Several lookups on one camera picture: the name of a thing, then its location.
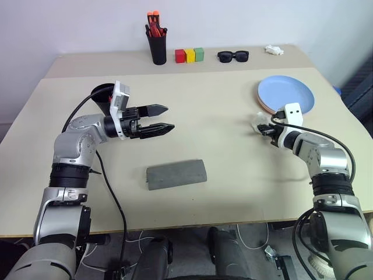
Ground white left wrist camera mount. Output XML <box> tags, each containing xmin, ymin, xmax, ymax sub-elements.
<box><xmin>109</xmin><ymin>80</ymin><xmax>131</xmax><ymax>141</ymax></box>

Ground white floor cable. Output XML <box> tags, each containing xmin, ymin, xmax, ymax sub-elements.
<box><xmin>126</xmin><ymin>229</ymin><xmax>160</xmax><ymax>252</ymax></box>
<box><xmin>236</xmin><ymin>222</ymin><xmax>269</xmax><ymax>251</ymax></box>

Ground black pen holder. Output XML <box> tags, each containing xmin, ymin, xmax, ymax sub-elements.
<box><xmin>145</xmin><ymin>34</ymin><xmax>168</xmax><ymax>65</ymax></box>

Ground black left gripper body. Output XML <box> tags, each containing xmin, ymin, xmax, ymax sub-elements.
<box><xmin>121</xmin><ymin>107</ymin><xmax>147</xmax><ymax>140</ymax></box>

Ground black sunglasses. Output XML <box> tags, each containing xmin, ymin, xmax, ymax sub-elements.
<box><xmin>217</xmin><ymin>50</ymin><xmax>249</xmax><ymax>64</ymax></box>

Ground grey felt glasses case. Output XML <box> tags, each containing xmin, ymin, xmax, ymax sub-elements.
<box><xmin>145</xmin><ymin>159</ymin><xmax>208</xmax><ymax>192</ymax></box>

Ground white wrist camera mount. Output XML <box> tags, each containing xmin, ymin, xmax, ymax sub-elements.
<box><xmin>109</xmin><ymin>80</ymin><xmax>131</xmax><ymax>141</ymax></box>
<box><xmin>276</xmin><ymin>102</ymin><xmax>303</xmax><ymax>149</ymax></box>

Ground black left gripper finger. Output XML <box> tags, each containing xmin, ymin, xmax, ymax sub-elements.
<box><xmin>138</xmin><ymin>103</ymin><xmax>169</xmax><ymax>118</ymax></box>
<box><xmin>139</xmin><ymin>122</ymin><xmax>175</xmax><ymax>139</ymax></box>

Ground dark blue chair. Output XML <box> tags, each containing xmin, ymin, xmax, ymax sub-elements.
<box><xmin>332</xmin><ymin>57</ymin><xmax>373</xmax><ymax>125</ymax></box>

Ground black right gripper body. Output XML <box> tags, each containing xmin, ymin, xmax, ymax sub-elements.
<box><xmin>268</xmin><ymin>131</ymin><xmax>282</xmax><ymax>148</ymax></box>

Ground black flat bar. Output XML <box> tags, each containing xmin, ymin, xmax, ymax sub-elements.
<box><xmin>273</xmin><ymin>255</ymin><xmax>301</xmax><ymax>280</ymax></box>

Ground dark grey rounded robot leg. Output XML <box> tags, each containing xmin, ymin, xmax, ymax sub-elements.
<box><xmin>206</xmin><ymin>226</ymin><xmax>253</xmax><ymax>280</ymax></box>
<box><xmin>136</xmin><ymin>235</ymin><xmax>173</xmax><ymax>280</ymax></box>

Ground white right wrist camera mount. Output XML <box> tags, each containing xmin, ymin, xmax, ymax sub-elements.
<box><xmin>276</xmin><ymin>102</ymin><xmax>303</xmax><ymax>149</ymax></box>

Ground light blue plate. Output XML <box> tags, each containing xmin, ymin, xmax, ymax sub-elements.
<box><xmin>257</xmin><ymin>75</ymin><xmax>316</xmax><ymax>115</ymax></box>

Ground white crumpled tissue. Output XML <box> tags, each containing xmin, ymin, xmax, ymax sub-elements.
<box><xmin>264</xmin><ymin>44</ymin><xmax>285</xmax><ymax>56</ymax></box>

